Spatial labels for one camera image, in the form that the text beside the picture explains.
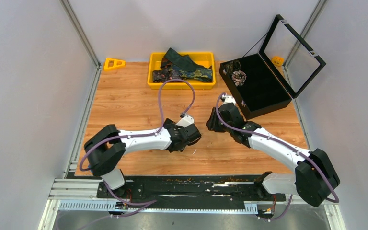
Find black gift box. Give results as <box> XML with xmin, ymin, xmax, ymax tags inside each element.
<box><xmin>219</xmin><ymin>14</ymin><xmax>326</xmax><ymax>119</ymax></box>

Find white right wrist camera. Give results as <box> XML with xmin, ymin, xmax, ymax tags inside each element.
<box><xmin>221</xmin><ymin>94</ymin><xmax>236</xmax><ymax>105</ymax></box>

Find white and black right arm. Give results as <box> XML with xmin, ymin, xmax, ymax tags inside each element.
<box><xmin>206</xmin><ymin>103</ymin><xmax>341</xmax><ymax>207</ymax></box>

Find dark patterned tie in bin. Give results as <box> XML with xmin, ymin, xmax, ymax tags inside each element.
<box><xmin>152</xmin><ymin>69</ymin><xmax>181</xmax><ymax>83</ymax></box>

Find rolled dark tie in box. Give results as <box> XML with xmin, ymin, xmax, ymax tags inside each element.
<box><xmin>223</xmin><ymin>59</ymin><xmax>241</xmax><ymax>79</ymax></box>

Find aluminium rail frame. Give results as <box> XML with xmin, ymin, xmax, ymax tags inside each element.
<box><xmin>38</xmin><ymin>175</ymin><xmax>345</xmax><ymax>230</ymax></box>

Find rolled floral tie in box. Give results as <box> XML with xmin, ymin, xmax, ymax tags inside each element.
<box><xmin>231</xmin><ymin>70</ymin><xmax>247</xmax><ymax>87</ymax></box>

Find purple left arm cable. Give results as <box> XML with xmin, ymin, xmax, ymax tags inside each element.
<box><xmin>78</xmin><ymin>78</ymin><xmax>196</xmax><ymax>219</ymax></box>

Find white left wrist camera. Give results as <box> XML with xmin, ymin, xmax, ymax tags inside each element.
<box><xmin>176</xmin><ymin>115</ymin><xmax>194</xmax><ymax>127</ymax></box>

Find dark green tie in bin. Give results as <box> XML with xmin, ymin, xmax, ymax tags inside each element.
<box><xmin>160</xmin><ymin>47</ymin><xmax>212</xmax><ymax>74</ymax></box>

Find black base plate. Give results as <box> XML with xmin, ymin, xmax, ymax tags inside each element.
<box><xmin>114</xmin><ymin>175</ymin><xmax>286</xmax><ymax>210</ymax></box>

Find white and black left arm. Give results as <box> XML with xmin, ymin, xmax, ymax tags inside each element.
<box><xmin>83</xmin><ymin>117</ymin><xmax>202</xmax><ymax>198</ymax></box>

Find blue floral tie in bin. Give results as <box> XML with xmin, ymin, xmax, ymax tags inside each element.
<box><xmin>170</xmin><ymin>66</ymin><xmax>213</xmax><ymax>83</ymax></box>

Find yellow round toy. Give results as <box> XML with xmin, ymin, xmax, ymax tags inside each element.
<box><xmin>271</xmin><ymin>56</ymin><xmax>284</xmax><ymax>67</ymax></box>

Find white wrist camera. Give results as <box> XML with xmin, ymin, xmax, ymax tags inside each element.
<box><xmin>176</xmin><ymin>115</ymin><xmax>194</xmax><ymax>127</ymax></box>
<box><xmin>221</xmin><ymin>94</ymin><xmax>236</xmax><ymax>105</ymax></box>

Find yellow plastic bin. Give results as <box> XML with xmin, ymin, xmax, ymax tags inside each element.
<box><xmin>147</xmin><ymin>49</ymin><xmax>216</xmax><ymax>90</ymax></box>

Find yellow triangle toy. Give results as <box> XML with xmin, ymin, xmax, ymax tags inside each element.
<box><xmin>103</xmin><ymin>57</ymin><xmax>126</xmax><ymax>71</ymax></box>

